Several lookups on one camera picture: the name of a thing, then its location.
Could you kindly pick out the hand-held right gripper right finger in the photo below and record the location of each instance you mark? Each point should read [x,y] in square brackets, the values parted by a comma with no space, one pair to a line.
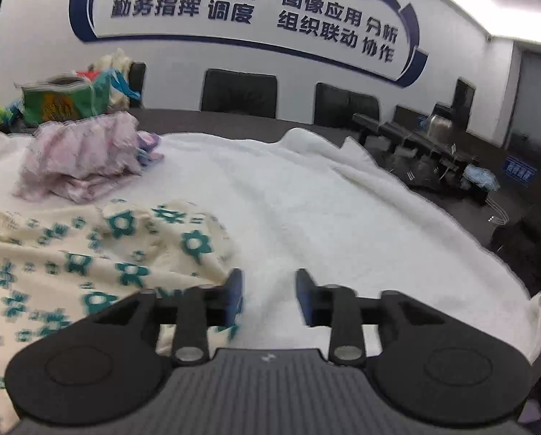
[304,299]

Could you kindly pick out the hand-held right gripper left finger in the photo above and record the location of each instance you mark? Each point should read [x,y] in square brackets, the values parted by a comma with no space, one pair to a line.
[234,294]

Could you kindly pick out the cream green-flower garment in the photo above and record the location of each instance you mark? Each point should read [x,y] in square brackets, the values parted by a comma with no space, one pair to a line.
[71,258]

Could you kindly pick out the blue purple garment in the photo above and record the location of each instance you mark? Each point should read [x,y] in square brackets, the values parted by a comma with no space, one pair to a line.
[148,145]

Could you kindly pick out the pink floral garment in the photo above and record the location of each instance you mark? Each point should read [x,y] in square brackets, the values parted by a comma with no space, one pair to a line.
[80,154]

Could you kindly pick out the white fluffy blanket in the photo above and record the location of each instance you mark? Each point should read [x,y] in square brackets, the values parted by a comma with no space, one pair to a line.
[343,217]

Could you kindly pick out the black office chair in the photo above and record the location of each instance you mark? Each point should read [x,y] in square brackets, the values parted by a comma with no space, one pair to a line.
[238,93]
[343,104]
[138,84]

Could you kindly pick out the blue desk name sign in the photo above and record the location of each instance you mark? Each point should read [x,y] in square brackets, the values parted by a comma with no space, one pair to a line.
[423,123]
[521,172]

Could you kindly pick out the black upright monitor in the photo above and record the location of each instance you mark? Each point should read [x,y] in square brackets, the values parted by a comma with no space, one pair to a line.
[463,99]

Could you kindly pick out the blue wall lettering sign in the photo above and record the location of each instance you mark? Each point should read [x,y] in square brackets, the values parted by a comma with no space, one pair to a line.
[81,22]

